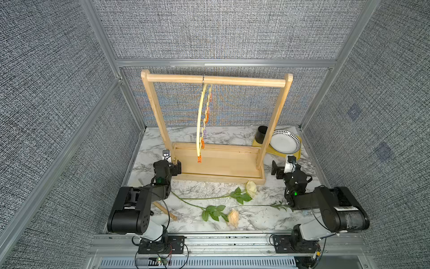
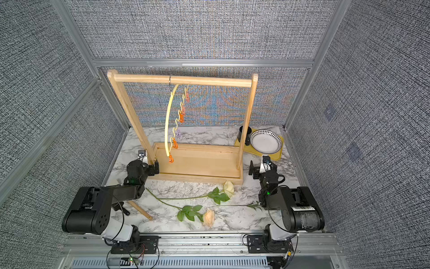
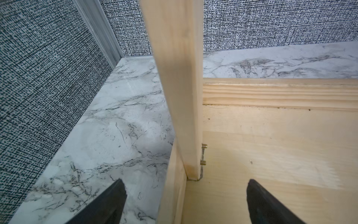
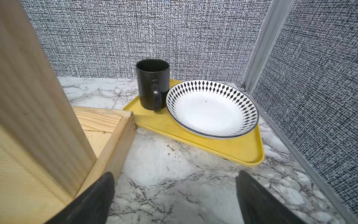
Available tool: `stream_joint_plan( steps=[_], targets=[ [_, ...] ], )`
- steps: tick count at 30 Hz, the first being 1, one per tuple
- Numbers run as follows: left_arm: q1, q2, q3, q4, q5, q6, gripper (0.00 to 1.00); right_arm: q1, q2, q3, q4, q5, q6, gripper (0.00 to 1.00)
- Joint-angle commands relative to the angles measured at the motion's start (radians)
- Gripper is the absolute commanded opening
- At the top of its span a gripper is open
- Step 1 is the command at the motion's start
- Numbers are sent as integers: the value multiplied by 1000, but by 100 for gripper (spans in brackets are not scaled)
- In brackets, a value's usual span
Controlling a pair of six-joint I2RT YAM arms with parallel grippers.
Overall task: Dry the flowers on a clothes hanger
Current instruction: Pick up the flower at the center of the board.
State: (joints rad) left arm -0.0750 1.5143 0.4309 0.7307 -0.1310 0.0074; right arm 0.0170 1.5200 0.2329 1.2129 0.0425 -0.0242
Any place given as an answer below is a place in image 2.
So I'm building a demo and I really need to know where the yellow plastic clip hanger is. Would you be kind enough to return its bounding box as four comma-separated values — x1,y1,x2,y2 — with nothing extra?
164,84,189,158

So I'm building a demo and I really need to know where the white rose with stem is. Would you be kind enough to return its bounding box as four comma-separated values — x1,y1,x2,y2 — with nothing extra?
159,181,235,205

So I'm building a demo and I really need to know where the peach rose with stem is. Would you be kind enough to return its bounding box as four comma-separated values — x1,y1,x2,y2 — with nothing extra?
146,189,215,228

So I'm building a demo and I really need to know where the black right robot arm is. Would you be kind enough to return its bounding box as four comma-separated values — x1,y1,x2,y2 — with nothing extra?
249,156,325,242

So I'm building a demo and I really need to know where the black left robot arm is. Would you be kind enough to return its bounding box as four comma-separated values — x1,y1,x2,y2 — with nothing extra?
62,159,160,242

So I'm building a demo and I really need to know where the yellow tray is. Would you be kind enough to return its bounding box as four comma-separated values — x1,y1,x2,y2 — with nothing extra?
244,129,284,161

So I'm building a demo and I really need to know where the white patterned plate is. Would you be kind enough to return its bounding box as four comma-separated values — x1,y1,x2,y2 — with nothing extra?
250,130,282,155

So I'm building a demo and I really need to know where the black cup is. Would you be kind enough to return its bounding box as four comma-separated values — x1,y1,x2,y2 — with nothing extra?
237,126,253,146

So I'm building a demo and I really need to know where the green leafy sprig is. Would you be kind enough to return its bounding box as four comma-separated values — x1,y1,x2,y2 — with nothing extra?
218,201,263,211

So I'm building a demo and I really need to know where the black scoop tool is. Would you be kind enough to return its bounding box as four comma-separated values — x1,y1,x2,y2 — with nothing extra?
112,202,130,216

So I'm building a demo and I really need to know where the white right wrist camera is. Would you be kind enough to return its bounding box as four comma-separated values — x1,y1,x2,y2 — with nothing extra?
259,155,272,173

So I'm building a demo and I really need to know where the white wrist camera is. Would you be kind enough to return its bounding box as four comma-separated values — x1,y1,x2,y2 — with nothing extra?
259,155,272,173
138,150,148,163

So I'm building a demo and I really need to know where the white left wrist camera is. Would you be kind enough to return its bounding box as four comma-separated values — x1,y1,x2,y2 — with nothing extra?
138,150,148,163

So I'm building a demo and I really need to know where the wooden hanging rack frame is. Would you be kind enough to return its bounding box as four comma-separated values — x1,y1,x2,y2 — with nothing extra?
107,69,259,185

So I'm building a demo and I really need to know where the wooden handled spatula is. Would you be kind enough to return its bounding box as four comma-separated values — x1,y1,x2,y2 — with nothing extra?
127,201,153,221

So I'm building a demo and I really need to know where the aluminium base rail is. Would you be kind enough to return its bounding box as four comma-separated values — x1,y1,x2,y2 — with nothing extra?
55,230,349,269

